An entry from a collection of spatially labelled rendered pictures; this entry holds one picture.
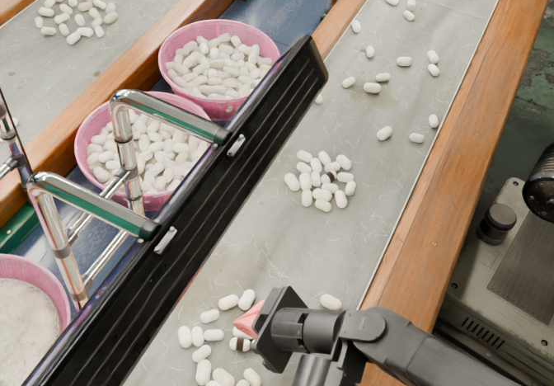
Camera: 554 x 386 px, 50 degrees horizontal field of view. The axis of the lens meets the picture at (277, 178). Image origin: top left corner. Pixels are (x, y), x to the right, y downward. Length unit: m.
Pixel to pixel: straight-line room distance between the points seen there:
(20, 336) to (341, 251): 0.54
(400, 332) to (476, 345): 0.80
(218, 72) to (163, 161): 0.27
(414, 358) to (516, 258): 0.86
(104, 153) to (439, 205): 0.64
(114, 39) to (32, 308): 0.66
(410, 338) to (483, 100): 0.79
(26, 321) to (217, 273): 0.31
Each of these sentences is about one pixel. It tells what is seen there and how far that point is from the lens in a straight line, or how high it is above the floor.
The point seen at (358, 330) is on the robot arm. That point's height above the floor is 1.00.
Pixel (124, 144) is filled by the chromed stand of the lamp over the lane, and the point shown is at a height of 1.02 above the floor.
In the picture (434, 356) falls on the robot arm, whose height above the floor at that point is 1.04.
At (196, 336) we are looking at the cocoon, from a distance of 0.96.
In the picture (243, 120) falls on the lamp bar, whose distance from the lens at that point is 0.73.
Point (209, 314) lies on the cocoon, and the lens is 0.97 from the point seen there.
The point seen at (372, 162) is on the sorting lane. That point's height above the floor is 0.74.
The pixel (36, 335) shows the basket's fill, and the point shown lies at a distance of 1.03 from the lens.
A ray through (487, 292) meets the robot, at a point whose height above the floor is 0.47.
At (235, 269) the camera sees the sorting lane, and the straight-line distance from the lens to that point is 1.03.
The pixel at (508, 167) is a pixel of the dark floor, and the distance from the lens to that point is 2.37.
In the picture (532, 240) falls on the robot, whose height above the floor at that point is 0.48.
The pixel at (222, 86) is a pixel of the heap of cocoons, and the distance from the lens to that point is 1.31.
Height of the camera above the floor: 1.64
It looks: 51 degrees down
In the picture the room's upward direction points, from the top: 7 degrees clockwise
